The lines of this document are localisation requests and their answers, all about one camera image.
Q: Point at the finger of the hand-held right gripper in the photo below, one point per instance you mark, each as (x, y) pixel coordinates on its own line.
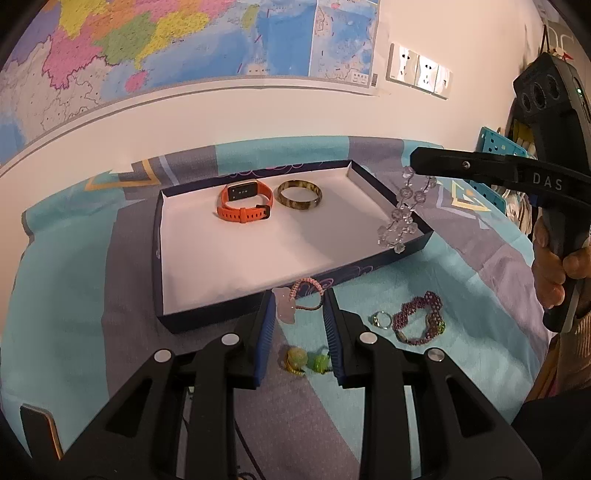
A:
(461, 165)

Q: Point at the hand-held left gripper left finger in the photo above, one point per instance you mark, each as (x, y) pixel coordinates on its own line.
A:
(266, 339)

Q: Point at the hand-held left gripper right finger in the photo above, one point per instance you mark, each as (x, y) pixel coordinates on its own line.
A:
(333, 341)

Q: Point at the green bead charm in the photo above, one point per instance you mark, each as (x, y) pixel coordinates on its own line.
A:
(318, 362)

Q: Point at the yellow-green bead charm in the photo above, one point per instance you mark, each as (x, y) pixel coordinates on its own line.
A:
(295, 359)

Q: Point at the navy cardboard box tray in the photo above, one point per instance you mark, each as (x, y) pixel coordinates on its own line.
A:
(286, 249)

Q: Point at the person's right forearm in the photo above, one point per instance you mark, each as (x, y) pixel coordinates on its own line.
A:
(579, 350)

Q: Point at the person's right hand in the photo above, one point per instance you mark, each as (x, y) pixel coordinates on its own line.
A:
(549, 267)

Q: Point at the blue perforated plastic crate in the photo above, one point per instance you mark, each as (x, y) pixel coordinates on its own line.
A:
(496, 145)

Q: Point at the orange smart band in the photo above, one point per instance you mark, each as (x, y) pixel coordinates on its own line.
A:
(244, 203)

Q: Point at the tortoiseshell bangle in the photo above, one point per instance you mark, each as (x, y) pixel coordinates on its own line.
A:
(298, 202)

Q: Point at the dark cloth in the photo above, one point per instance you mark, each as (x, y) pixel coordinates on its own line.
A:
(558, 438)

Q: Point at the dark board with orange edge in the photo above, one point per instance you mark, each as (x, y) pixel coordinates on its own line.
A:
(39, 434)

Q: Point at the white wall socket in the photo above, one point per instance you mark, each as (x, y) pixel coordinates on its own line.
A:
(401, 64)
(443, 82)
(427, 74)

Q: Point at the colourful wall map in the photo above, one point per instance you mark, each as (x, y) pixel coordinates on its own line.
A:
(161, 41)

